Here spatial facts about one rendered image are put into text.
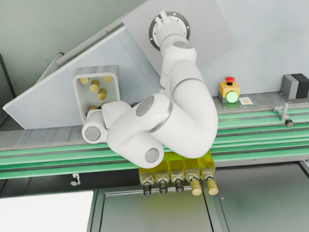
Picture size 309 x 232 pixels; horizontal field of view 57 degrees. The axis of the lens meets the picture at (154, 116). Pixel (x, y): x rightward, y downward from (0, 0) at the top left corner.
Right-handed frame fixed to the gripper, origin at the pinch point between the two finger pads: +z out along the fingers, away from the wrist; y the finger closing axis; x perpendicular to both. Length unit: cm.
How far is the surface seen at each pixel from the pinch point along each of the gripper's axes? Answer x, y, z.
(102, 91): 7.2, -0.4, 3.0
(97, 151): -15.8, -3.6, -5.3
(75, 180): -26.0, -12.8, -9.4
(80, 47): 23, -20, 61
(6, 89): -2, -73, 73
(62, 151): -16.0, -18.5, -2.5
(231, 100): 2, 52, -2
